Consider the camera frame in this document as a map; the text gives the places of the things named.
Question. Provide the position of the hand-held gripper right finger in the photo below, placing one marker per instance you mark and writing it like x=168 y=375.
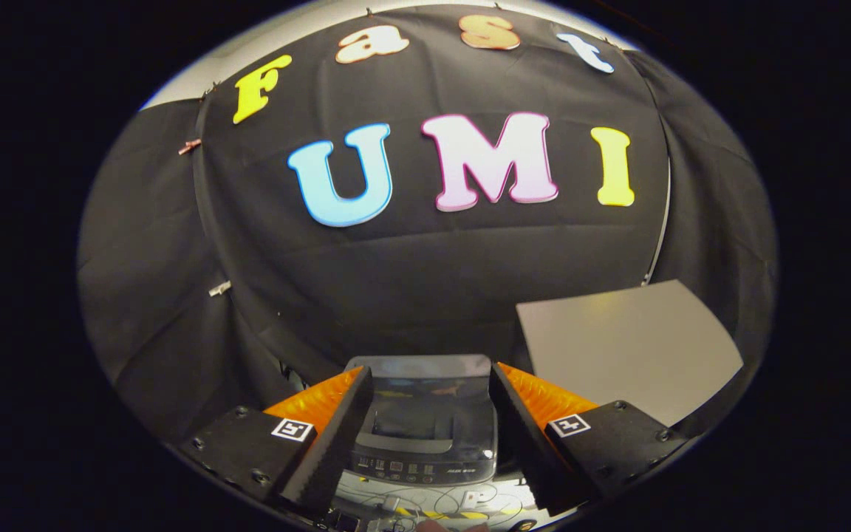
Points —
x=536 y=458

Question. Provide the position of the grey cabinet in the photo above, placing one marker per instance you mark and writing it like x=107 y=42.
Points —
x=617 y=340

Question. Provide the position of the red cloth clip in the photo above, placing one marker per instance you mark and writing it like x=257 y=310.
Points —
x=189 y=146

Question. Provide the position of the black backdrop cloth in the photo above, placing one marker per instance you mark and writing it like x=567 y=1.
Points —
x=411 y=273

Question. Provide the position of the silver cloth clip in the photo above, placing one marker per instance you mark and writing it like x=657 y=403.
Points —
x=219 y=288

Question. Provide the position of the white power plug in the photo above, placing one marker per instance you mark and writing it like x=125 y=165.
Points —
x=391 y=503

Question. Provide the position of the grey washing machine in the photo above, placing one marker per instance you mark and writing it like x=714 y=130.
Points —
x=396 y=462

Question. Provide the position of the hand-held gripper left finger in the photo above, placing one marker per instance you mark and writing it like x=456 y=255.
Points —
x=337 y=451

